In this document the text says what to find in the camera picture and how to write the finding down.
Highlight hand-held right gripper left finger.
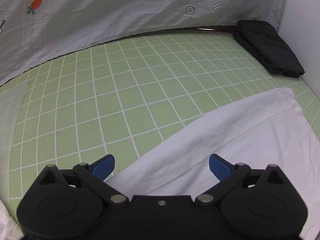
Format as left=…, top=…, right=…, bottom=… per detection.
left=37, top=154, right=129, bottom=207

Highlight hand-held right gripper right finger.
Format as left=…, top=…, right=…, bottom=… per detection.
left=195, top=154, right=288, bottom=207

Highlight white pants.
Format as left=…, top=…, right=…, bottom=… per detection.
left=0, top=87, right=320, bottom=240

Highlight folded black cloth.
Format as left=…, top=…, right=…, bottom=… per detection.
left=232, top=19, right=305, bottom=78

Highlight carrot printed grey sheet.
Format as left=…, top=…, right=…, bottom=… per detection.
left=0, top=0, right=287, bottom=80

